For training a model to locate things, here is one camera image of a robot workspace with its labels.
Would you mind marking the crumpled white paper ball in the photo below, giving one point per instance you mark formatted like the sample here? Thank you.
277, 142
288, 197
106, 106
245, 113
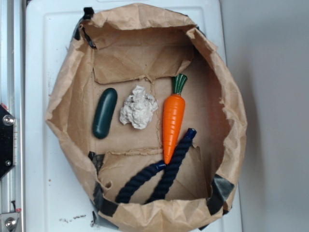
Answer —
138, 108

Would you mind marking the black bracket with bolts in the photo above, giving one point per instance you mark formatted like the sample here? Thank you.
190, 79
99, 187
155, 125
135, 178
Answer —
7, 160

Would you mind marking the dark green plastic capsule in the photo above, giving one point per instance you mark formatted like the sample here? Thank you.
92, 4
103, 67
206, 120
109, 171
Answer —
104, 113

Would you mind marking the silver corner bracket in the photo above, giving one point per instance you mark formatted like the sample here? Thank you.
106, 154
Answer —
9, 222

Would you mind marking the brown paper bag bin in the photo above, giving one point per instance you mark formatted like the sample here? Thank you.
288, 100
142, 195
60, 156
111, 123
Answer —
143, 45

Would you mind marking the orange plastic toy carrot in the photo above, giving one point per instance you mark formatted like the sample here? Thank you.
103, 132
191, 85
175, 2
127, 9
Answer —
173, 113

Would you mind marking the aluminium frame rail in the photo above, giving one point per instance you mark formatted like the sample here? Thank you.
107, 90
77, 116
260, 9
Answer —
12, 89

